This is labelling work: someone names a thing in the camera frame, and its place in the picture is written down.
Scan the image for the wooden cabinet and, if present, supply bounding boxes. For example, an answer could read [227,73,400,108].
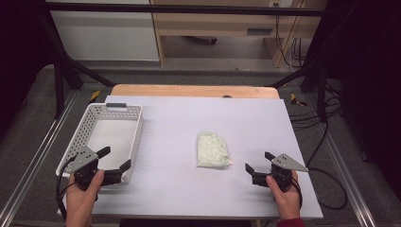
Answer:
[148,0,329,69]

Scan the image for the pale green plastic bag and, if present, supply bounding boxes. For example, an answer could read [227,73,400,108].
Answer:
[196,131,235,169]

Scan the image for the left hand-held gripper cable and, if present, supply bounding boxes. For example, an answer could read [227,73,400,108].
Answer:
[55,155,78,220]

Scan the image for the grey drawer handle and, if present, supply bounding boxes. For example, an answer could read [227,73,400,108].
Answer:
[246,27,274,36]

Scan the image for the black cables behind desk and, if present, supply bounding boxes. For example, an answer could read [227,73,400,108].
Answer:
[274,13,305,69]

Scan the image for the hand-held gripper cable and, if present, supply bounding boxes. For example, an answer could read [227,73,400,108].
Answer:
[290,176,305,210]
[55,155,78,220]

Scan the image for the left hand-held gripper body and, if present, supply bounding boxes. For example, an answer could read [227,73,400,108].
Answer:
[64,145,107,192]

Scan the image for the person's right hand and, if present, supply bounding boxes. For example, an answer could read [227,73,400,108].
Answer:
[265,169,303,220]

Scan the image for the white table sheet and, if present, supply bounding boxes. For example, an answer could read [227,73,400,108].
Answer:
[58,95,324,220]

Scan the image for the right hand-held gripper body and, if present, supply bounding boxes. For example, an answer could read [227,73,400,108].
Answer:
[252,152,309,194]

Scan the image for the right hand-held gripper cable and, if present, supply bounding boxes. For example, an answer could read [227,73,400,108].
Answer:
[290,176,305,210]

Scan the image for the bundle of black cables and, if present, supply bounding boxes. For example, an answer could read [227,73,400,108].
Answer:
[288,82,344,132]

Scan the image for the person's left hand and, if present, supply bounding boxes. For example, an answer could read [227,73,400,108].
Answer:
[64,168,105,221]

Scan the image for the dark curtain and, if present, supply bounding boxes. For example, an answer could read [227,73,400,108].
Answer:
[0,0,51,140]
[325,0,401,193]

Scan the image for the white cabinet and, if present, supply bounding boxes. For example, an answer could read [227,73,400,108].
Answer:
[45,0,161,62]

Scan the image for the black metal frame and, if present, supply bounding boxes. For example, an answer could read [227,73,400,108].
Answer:
[37,1,330,123]

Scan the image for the wooden table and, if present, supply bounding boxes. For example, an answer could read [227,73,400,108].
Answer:
[110,83,281,100]

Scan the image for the long black floor cable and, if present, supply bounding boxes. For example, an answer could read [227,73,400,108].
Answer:
[305,119,349,211]

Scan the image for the aluminium floor rail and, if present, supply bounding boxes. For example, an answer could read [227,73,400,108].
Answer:
[302,94,378,227]
[0,90,78,227]

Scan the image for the white perforated plastic basket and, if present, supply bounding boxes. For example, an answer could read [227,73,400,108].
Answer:
[55,102,145,185]

